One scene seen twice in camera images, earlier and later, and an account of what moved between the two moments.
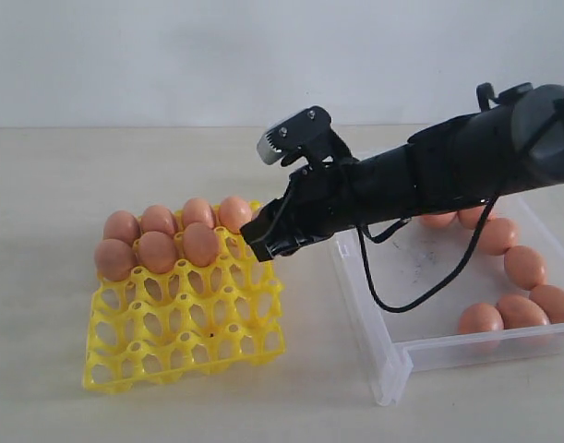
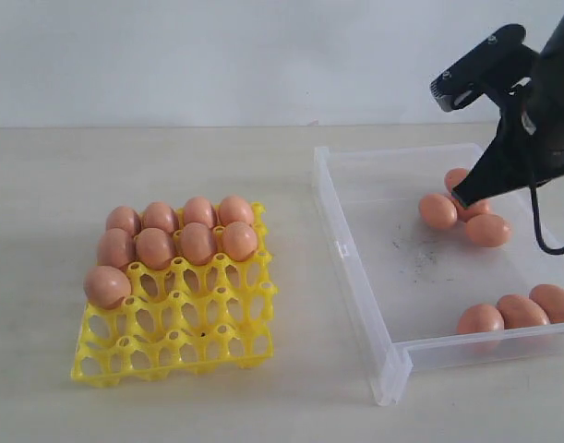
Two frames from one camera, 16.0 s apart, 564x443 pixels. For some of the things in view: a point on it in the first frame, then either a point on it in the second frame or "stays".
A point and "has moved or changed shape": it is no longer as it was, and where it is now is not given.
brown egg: (520, 311) stays
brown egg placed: (157, 218) stays
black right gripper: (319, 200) → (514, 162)
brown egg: (525, 268) → (106, 287)
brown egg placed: (197, 209) stays
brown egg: (558, 305) stays
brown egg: (157, 252) has moved or changed shape
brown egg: (438, 220) stays
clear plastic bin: (407, 285) stays
